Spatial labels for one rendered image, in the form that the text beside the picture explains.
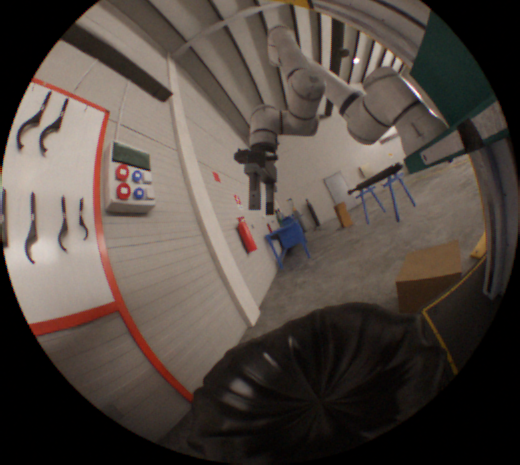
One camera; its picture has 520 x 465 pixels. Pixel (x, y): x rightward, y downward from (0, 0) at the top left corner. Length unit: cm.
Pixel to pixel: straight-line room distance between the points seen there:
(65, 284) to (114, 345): 39
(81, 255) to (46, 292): 31
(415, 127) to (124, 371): 153
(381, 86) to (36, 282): 149
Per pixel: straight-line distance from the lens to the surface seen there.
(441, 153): 46
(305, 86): 39
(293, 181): 887
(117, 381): 112
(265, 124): 48
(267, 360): 50
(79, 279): 99
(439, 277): 107
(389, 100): 55
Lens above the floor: 95
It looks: 10 degrees up
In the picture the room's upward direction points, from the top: 24 degrees counter-clockwise
